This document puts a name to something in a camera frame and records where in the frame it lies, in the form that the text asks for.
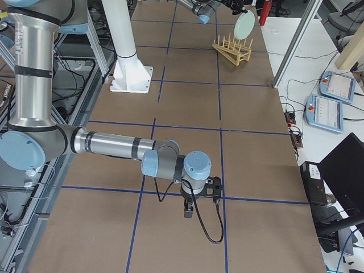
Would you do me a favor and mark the light green round plate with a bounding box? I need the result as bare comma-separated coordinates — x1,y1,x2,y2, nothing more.
234,11,255,40

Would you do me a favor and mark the wooden dish rack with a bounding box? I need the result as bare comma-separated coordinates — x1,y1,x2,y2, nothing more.
212,34,254,67

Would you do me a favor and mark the red fire extinguisher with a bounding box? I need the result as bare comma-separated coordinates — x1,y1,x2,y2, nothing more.
259,0,272,26

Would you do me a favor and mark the black office chair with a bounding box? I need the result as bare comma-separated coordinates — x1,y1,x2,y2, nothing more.
328,1,363,41

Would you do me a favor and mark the wooden beam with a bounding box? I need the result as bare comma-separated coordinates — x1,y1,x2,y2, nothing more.
335,23,363,70

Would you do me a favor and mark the upper blue teach pendant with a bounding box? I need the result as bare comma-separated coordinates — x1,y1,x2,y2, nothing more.
319,71,356,103

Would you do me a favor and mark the blue teach pendant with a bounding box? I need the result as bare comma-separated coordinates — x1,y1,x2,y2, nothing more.
319,71,356,103
305,94,344,133

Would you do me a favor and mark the lower blue teach pendant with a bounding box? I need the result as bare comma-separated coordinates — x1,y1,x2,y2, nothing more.
305,94,344,133

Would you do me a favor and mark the black orange connector strip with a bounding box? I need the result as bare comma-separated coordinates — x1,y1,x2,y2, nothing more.
284,111,303,150

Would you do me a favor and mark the black laptop computer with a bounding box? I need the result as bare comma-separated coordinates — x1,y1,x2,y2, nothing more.
300,133,363,215

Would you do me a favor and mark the near black looping cable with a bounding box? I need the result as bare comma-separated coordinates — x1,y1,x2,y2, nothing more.
153,176,225,244

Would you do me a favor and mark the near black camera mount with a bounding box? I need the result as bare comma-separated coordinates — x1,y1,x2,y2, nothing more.
197,176,223,199

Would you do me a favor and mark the aluminium frame post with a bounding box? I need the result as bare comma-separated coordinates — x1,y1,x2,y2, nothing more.
272,0,322,88

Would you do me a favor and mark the white pedestal column base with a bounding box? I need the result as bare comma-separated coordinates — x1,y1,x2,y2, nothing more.
102,0,153,94

